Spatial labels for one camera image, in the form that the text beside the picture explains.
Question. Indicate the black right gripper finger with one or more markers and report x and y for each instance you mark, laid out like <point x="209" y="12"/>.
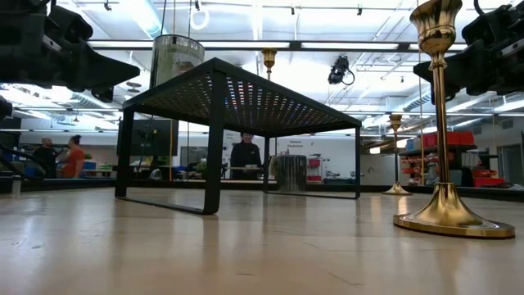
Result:
<point x="460" y="84"/>
<point x="460" y="61"/>

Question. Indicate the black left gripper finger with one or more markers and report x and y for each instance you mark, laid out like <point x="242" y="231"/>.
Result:
<point x="94" y="65"/>
<point x="106" y="84"/>

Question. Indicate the silver tin candle can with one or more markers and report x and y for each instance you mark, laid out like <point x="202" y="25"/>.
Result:
<point x="176" y="57"/>
<point x="290" y="172"/>

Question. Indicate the gold candlestick holder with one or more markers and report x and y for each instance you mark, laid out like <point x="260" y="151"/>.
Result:
<point x="446" y="213"/>
<point x="269" y="57"/>
<point x="396" y="189"/>

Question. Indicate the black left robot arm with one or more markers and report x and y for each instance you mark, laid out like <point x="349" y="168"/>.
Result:
<point x="4" y="108"/>

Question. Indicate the shelf with red bins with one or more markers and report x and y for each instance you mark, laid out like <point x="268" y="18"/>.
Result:
<point x="450" y="138"/>

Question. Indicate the person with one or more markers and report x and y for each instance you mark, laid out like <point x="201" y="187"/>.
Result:
<point x="245" y="155"/>
<point x="73" y="157"/>
<point x="45" y="157"/>

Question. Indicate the small white cylinder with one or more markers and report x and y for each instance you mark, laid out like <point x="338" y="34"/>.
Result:
<point x="16" y="185"/>

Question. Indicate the black perforated metal riser shelf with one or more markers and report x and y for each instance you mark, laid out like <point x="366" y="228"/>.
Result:
<point x="245" y="102"/>

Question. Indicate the small red bin rack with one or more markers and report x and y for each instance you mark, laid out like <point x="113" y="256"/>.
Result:
<point x="314" y="162"/>

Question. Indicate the black wall monitor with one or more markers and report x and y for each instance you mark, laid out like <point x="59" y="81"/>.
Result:
<point x="155" y="137"/>

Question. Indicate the black aluminium table frame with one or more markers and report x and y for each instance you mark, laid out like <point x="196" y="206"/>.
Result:
<point x="82" y="184"/>

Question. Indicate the black overhead camera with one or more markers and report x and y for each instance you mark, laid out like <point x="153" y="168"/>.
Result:
<point x="337" y="71"/>

